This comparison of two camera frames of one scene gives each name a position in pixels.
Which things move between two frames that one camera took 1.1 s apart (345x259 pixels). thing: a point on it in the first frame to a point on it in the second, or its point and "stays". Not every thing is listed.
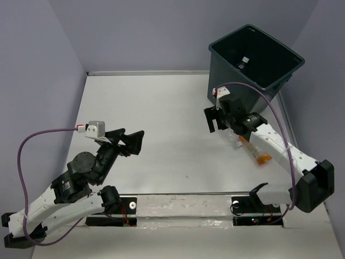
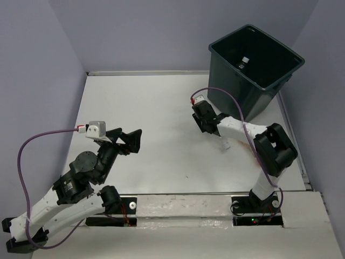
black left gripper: [134, 141] stays
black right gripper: [212, 113] to [199, 121]
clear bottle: [231, 138] to [225, 145]
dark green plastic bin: [249, 56] stays
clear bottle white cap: [243, 62] stays
